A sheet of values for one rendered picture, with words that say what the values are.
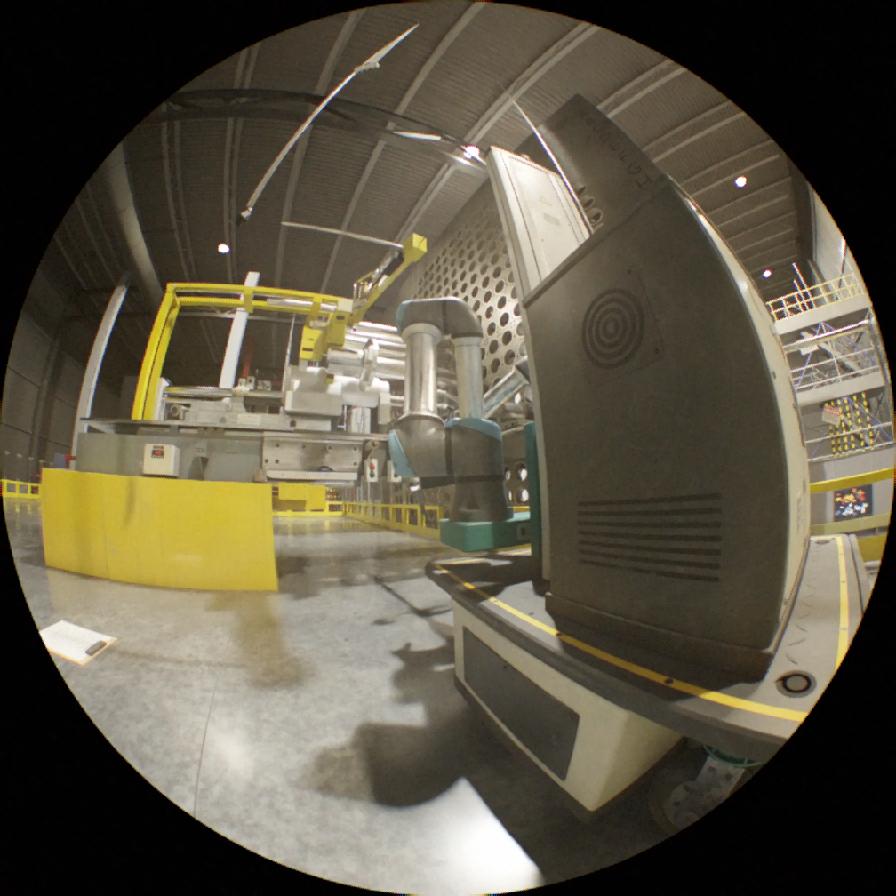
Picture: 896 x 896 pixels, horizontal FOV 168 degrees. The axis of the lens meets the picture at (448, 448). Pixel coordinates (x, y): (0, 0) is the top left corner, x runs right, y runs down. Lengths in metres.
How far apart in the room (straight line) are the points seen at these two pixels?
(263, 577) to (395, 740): 1.26
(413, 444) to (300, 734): 0.70
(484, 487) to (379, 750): 0.61
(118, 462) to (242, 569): 1.25
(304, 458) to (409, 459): 1.49
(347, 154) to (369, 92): 2.11
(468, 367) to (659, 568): 0.72
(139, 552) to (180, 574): 0.28
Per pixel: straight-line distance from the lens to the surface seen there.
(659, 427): 0.34
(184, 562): 1.86
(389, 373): 2.19
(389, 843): 0.57
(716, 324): 0.33
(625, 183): 3.86
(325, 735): 0.75
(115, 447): 2.53
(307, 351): 2.28
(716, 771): 0.43
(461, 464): 0.67
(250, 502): 1.73
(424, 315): 0.88
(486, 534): 0.63
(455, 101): 9.27
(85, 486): 2.16
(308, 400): 2.15
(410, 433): 0.69
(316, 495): 1.85
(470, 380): 0.88
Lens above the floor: 0.51
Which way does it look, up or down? 9 degrees up
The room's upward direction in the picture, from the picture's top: 2 degrees counter-clockwise
